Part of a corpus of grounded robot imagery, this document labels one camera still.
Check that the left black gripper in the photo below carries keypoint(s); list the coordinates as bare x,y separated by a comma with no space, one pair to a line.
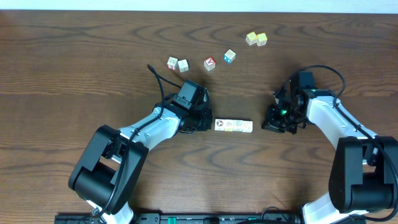
204,119

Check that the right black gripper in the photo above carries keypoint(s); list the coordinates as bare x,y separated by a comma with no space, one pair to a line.
271,123

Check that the white block soccer ball picture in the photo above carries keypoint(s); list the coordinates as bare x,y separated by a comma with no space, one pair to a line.
219,124

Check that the green edged alphabet block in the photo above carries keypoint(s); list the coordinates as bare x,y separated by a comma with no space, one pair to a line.
228,125

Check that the white block dragonfly picture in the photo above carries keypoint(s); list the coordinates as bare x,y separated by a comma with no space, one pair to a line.
247,126

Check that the white block red edge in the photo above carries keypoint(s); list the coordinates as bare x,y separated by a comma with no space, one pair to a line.
238,125

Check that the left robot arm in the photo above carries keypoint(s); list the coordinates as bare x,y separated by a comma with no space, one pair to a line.
108,169

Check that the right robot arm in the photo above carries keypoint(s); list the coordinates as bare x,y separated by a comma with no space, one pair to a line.
363,180

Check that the white block plain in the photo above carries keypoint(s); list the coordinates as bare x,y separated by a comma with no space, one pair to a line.
183,65

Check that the red letter A block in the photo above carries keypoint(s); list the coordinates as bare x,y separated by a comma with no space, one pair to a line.
209,63

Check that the white block red side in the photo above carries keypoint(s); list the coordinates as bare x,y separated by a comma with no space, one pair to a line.
172,63

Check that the blue edged alphabet block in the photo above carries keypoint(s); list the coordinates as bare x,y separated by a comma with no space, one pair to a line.
229,56

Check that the yellow block right of pair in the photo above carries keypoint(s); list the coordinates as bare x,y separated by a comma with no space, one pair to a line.
261,39

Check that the yellow block of pair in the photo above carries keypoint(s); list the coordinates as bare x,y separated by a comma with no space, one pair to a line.
251,38
261,39

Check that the yellow block left of pair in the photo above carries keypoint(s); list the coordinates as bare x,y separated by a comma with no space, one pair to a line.
251,38

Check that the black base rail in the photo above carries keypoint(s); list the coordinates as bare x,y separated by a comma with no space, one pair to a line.
156,218

